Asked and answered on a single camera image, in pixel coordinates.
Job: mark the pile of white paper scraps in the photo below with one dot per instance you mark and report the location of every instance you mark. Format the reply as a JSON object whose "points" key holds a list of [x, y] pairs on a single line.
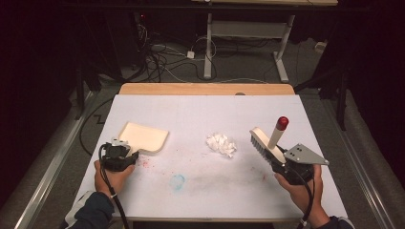
{"points": [[222, 144]]}

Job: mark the person's right hand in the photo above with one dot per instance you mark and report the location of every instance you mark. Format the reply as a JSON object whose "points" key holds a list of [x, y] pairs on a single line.
{"points": [[302, 197]]}

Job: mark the wooden table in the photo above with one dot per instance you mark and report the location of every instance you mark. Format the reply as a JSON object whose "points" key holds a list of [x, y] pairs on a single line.
{"points": [[207, 89]]}

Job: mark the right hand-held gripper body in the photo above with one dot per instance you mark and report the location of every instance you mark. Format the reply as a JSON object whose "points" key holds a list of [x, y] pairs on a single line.
{"points": [[301, 159]]}

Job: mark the person's left hand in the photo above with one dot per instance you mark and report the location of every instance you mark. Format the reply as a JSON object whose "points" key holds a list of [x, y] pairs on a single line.
{"points": [[113, 181]]}

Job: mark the white metal desk frame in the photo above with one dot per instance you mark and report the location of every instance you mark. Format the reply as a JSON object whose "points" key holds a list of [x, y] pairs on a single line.
{"points": [[248, 29]]}

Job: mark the wooden brush with red tip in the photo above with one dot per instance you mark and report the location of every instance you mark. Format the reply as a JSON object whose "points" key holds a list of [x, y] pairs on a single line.
{"points": [[276, 136]]}

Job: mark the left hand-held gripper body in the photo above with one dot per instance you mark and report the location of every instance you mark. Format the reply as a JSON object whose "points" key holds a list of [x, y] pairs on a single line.
{"points": [[116, 157]]}

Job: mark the black stand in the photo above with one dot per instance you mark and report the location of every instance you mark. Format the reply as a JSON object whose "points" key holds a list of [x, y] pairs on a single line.
{"points": [[342, 105], [80, 95]]}

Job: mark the white floor box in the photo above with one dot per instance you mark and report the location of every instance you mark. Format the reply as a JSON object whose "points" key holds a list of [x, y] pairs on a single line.
{"points": [[320, 47]]}

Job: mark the white power adapter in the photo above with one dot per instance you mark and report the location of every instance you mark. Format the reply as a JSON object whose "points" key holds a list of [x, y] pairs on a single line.
{"points": [[190, 54]]}

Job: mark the white table cover sheet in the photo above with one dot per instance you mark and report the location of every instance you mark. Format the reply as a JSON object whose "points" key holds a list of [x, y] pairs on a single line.
{"points": [[191, 108]]}

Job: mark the metal floor rail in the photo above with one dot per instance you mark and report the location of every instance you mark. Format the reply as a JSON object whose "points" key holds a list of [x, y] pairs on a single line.
{"points": [[363, 175], [54, 162]]}

